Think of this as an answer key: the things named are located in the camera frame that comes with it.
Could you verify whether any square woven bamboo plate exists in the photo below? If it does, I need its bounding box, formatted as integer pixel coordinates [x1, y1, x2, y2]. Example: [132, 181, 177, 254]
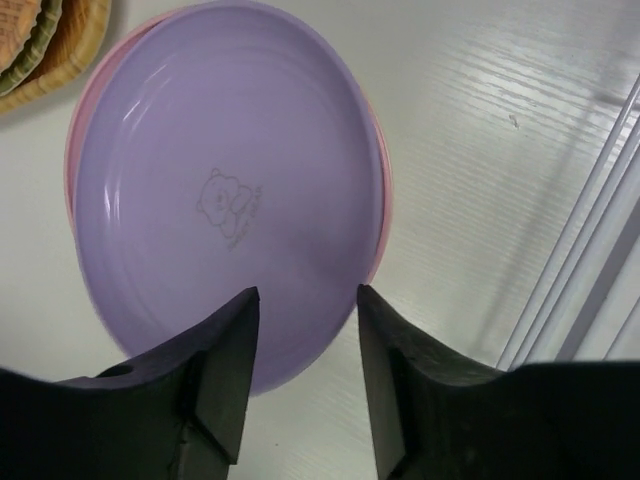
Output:
[1, 1, 112, 114]

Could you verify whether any purple round plate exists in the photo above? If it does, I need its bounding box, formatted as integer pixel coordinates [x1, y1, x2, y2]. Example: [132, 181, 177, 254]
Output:
[74, 1, 384, 395]

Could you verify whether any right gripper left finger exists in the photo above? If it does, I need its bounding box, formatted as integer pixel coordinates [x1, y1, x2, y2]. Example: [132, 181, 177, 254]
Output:
[1, 288, 260, 479]

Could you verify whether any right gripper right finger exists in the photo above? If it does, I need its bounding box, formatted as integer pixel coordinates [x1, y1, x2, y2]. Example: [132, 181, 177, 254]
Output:
[357, 285, 639, 479]

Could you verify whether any pink round plate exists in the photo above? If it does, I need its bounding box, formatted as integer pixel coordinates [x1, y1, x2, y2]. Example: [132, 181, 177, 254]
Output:
[63, 7, 393, 283]

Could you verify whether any green-rimmed woven plate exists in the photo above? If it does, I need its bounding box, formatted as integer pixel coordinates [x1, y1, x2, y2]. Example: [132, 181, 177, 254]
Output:
[1, 1, 63, 96]

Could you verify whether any orange woven round plate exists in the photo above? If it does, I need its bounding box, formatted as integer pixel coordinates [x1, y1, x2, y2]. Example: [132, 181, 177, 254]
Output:
[0, 0, 42, 71]

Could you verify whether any white wire dish rack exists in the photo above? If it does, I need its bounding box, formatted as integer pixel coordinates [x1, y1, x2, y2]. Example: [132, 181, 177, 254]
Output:
[498, 86, 639, 370]

